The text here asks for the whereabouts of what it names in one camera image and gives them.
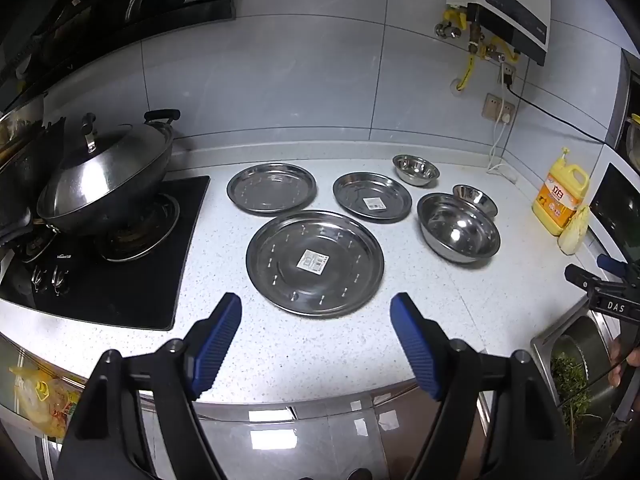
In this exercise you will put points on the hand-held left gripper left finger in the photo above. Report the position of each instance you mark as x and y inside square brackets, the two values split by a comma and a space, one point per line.
[215, 345]

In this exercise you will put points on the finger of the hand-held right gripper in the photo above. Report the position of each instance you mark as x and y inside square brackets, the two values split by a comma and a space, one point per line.
[580, 276]
[611, 264]

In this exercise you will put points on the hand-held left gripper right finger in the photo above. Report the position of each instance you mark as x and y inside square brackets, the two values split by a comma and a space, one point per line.
[417, 350]

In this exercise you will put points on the large labelled steel plate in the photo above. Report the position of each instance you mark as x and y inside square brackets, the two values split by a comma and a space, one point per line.
[290, 270]

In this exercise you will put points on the large steel bowl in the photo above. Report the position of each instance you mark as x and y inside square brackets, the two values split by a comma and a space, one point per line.
[457, 230]

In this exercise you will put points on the small steel bowl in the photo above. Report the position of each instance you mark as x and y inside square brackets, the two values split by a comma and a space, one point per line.
[477, 197]

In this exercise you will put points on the unlabelled steel plate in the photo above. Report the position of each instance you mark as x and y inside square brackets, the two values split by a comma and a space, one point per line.
[272, 189]

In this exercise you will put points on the small labelled steel plate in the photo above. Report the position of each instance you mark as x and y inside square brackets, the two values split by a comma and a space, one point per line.
[360, 190]

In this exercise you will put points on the person's right hand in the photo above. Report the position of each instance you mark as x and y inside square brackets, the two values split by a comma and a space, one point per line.
[617, 360]

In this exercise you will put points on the napa cabbage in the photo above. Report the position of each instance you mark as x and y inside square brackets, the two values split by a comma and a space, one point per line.
[574, 232]

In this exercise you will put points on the steel sink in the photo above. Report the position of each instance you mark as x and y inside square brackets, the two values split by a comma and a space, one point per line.
[580, 340]

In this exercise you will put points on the yellow detergent bottle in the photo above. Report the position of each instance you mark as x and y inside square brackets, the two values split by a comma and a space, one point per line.
[557, 200]

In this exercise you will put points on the green leafy vegetables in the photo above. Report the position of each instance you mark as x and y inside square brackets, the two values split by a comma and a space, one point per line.
[570, 380]

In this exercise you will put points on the black glass gas cooktop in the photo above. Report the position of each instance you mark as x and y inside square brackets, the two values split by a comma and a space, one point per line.
[125, 290]

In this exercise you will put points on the grey base cabinet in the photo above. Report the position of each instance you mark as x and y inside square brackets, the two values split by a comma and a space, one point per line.
[300, 440]

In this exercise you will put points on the black steel wok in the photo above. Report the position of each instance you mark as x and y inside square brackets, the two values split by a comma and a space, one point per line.
[127, 200]

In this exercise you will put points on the medium steel bowl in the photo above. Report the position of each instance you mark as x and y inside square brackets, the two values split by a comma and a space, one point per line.
[415, 169]

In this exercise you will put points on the yellow plastic bag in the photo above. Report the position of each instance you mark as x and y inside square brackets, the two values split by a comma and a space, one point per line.
[42, 400]

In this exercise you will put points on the wok lid with black knob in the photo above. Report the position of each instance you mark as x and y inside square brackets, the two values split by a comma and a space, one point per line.
[100, 160]

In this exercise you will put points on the white water heater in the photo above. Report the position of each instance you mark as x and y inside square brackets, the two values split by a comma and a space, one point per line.
[515, 5]

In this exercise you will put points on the black range hood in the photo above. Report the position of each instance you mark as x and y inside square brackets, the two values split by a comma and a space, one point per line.
[100, 25]

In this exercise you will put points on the beige wall socket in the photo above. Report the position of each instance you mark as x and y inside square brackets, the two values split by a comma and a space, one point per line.
[495, 105]

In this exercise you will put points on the white wall socket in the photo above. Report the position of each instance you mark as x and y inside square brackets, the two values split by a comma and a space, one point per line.
[507, 72]

